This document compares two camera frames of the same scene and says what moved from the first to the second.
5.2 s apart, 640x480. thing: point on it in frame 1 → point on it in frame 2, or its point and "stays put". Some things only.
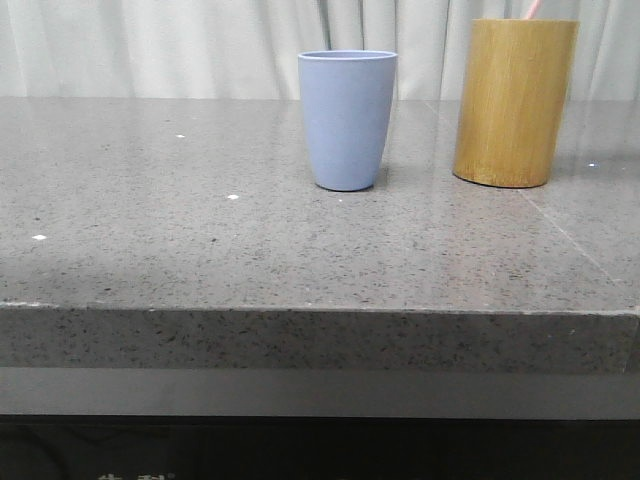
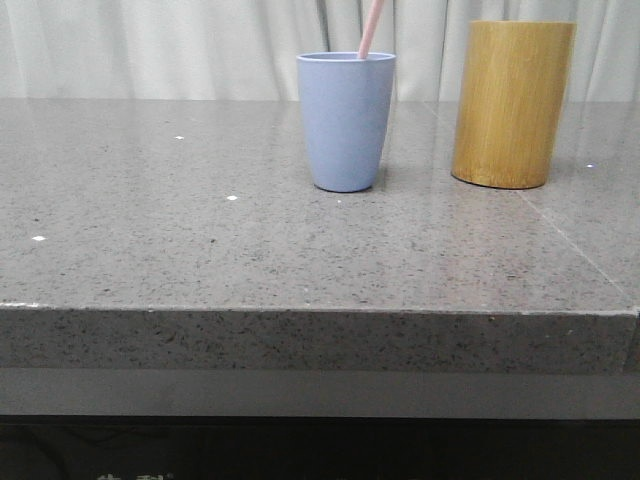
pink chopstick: [533, 9] → [370, 29]
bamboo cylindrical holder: [515, 92] stays put
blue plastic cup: [346, 98] stays put
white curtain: [251, 48] stays put
